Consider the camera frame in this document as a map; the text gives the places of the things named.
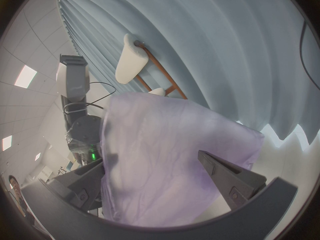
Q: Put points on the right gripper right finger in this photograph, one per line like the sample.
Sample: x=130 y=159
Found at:
x=232 y=181

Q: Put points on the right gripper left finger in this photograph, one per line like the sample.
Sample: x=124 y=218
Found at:
x=75 y=181

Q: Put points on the purple plastic bag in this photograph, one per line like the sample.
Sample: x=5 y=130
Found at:
x=155 y=146

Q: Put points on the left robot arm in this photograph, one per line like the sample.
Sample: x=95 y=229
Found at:
x=85 y=134

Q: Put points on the blue-green curtain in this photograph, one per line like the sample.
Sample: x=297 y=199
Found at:
x=200 y=46

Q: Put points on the person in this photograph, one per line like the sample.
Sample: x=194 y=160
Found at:
x=15 y=184

